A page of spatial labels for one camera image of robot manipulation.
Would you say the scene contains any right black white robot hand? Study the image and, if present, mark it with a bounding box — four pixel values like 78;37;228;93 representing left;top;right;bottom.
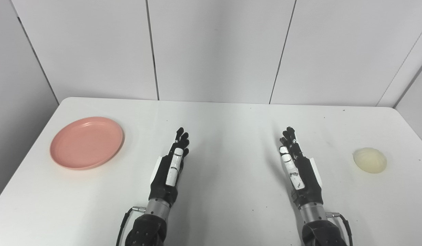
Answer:
279;127;324;209

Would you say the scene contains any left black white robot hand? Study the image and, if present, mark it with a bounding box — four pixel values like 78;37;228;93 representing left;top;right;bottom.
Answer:
149;127;190;207

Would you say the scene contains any white steamed bun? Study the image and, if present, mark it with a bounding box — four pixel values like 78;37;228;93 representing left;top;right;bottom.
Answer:
353;147;387;174

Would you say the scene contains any pink round plate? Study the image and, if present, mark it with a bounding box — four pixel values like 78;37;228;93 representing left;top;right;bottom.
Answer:
50;117;124;170

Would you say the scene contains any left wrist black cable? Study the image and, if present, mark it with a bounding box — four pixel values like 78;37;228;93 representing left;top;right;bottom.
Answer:
116;206;146;246

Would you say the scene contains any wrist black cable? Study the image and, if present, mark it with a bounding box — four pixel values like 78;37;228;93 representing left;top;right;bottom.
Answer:
116;206;146;246
325;212;354;246

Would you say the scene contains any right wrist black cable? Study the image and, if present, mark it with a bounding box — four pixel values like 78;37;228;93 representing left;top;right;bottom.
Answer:
325;212;354;246

